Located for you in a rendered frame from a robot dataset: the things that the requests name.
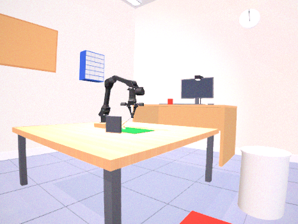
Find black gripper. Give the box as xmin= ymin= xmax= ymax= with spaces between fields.
xmin=120 ymin=95 xmax=144 ymax=115

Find green circuit board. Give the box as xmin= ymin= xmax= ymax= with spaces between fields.
xmin=122 ymin=126 xmax=154 ymax=134

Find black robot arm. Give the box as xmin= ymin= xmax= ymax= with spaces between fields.
xmin=98 ymin=76 xmax=145 ymax=123

